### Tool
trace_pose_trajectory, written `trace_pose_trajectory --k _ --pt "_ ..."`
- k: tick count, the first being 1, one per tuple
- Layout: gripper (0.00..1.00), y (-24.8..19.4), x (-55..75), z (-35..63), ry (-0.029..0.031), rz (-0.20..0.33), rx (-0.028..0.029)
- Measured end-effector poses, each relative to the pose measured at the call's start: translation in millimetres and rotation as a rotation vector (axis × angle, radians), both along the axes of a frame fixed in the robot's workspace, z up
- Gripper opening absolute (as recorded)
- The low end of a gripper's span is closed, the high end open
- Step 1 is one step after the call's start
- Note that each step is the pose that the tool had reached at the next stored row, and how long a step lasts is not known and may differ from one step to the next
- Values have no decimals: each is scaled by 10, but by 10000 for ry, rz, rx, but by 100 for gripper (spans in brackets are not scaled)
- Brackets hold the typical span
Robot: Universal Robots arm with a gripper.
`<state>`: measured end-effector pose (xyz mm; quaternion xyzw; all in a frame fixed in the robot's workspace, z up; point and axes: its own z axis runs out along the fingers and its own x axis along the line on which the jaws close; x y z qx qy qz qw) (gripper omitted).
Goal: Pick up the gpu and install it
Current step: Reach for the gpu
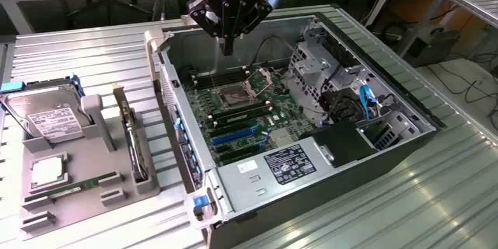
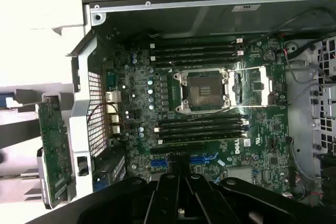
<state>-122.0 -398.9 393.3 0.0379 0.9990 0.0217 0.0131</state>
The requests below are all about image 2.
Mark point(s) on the CPU socket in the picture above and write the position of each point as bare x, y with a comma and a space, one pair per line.
204, 90

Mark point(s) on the perforated metal disk bay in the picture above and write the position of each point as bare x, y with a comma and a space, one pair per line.
325, 90

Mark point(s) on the blue expansion slot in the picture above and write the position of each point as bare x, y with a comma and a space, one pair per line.
158, 163

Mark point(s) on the green Dell motherboard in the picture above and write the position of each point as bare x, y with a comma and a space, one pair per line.
262, 129

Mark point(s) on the open grey PC case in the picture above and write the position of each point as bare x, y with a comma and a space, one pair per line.
81, 82

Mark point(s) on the silver socket cover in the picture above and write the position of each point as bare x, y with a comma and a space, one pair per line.
265, 82

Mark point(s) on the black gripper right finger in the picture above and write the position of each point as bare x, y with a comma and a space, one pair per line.
199, 203

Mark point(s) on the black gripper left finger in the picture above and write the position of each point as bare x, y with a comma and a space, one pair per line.
162, 203

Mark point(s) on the round coin battery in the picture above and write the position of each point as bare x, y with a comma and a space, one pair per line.
269, 55

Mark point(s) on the silver chipset heatsink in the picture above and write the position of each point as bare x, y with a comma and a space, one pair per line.
240, 175

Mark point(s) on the grey parts rack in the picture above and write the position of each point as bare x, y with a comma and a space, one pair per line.
31, 95

